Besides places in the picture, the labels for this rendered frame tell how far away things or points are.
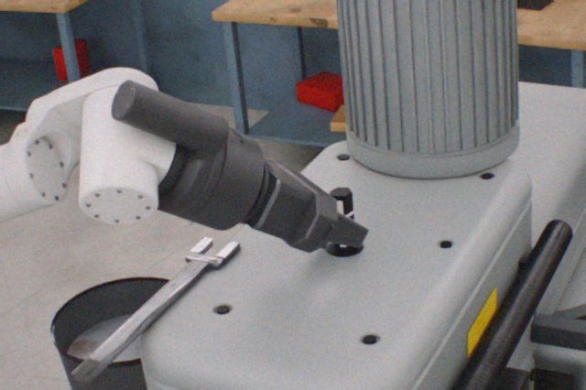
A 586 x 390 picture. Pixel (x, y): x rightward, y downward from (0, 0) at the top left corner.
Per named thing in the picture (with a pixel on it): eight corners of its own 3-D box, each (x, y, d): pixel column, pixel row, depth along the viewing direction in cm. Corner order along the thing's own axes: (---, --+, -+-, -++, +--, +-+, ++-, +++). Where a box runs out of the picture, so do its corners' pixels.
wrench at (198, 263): (98, 388, 90) (96, 380, 90) (61, 377, 92) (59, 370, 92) (240, 249, 109) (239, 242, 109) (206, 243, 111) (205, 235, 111)
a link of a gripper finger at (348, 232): (352, 251, 105) (304, 233, 102) (368, 221, 105) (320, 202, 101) (362, 257, 104) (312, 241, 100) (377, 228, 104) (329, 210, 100)
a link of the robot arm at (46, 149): (173, 180, 91) (46, 222, 96) (172, 92, 96) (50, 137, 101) (129, 145, 86) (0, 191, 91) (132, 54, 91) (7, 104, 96)
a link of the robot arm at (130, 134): (168, 253, 96) (57, 216, 90) (168, 148, 102) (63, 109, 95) (249, 199, 89) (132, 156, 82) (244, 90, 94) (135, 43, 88)
